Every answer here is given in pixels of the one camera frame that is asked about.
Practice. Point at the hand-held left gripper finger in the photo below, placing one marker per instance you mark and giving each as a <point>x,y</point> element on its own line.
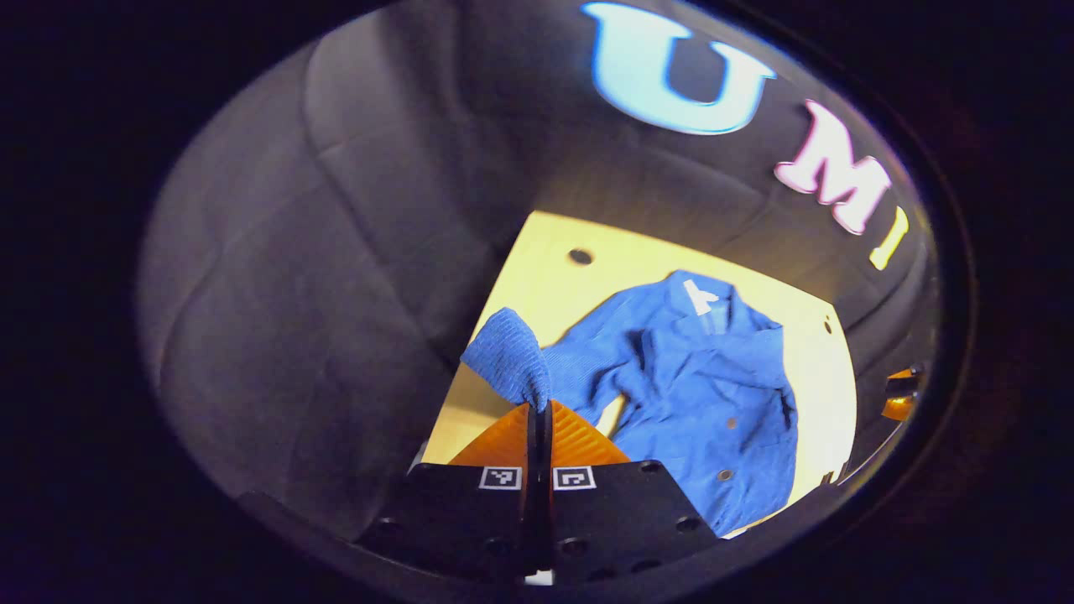
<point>547,520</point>
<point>534,503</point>

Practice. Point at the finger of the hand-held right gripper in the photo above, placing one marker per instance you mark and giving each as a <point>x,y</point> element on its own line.
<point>904,384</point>
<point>898,408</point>

